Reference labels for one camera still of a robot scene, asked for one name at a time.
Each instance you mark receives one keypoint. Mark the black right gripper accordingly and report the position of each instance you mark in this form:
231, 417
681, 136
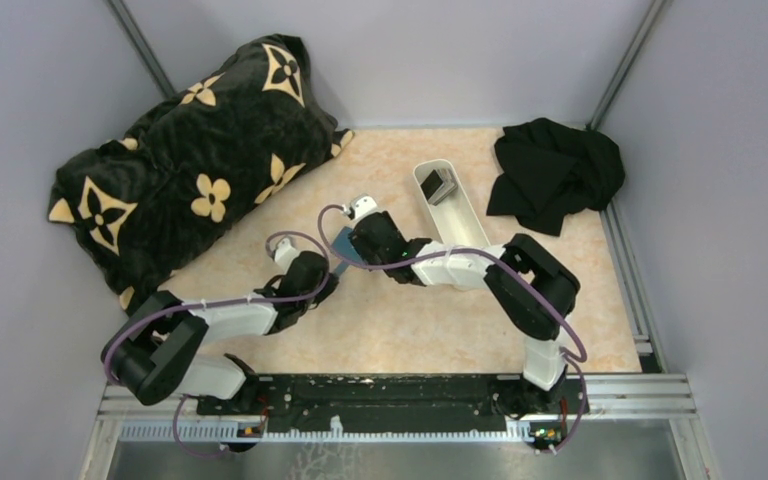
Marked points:
363, 245

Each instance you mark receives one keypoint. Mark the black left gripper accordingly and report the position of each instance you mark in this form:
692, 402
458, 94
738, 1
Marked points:
321, 282

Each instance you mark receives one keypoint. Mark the blue leather card holder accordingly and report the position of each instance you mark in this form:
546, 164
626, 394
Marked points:
346, 254

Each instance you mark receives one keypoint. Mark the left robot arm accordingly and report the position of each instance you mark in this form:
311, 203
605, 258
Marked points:
155, 355

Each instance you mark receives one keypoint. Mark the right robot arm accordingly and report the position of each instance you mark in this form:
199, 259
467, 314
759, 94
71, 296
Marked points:
532, 287

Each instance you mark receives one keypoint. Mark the white oblong plastic bin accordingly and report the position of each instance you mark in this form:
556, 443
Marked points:
453, 217

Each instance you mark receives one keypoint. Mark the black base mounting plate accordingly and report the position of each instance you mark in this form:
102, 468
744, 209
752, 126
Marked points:
380, 404

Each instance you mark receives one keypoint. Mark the black flower-patterned pillow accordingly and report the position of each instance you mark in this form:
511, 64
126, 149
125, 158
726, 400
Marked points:
145, 205

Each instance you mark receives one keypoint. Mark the black cloth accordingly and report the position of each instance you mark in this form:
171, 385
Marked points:
550, 171

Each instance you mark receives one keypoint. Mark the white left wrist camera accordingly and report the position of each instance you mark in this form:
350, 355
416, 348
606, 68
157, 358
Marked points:
285, 252

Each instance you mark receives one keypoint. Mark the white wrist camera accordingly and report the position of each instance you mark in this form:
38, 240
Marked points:
361, 206
285, 252

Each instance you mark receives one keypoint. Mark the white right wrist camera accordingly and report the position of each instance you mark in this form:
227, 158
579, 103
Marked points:
361, 206

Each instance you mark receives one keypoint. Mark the aluminium front rail frame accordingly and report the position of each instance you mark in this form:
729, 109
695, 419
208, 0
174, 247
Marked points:
638, 426

